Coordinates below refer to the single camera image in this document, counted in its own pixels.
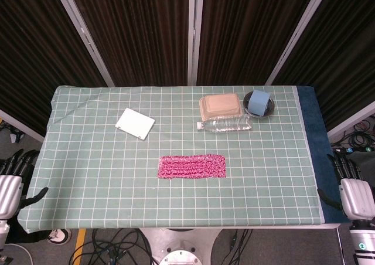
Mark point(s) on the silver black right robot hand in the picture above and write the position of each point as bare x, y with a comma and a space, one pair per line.
357, 197

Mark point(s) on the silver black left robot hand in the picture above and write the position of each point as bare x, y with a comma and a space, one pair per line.
10, 191

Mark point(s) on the long pink knitted cloth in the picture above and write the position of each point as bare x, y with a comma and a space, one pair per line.
192, 166

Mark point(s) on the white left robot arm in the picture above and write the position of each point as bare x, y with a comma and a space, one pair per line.
3, 232

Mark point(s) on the white black sneaker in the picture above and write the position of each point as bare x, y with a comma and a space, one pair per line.
58, 236

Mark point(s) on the dark blue table cloth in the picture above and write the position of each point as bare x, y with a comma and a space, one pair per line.
315, 136

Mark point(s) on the green white checkered tablecloth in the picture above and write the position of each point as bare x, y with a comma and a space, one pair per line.
102, 183

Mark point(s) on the black round bowl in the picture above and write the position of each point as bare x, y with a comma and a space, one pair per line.
271, 106

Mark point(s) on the clear plastic water bottle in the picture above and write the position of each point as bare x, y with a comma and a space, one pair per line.
228, 124

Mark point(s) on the beige lidded food container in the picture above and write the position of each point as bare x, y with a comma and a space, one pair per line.
220, 106

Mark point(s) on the white partition frame rail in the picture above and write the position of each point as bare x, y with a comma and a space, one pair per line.
20, 125
351, 121

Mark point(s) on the white partition frame post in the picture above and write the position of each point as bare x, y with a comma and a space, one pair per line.
83, 33
299, 33
194, 33

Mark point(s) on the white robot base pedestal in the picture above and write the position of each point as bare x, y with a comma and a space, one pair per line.
178, 244

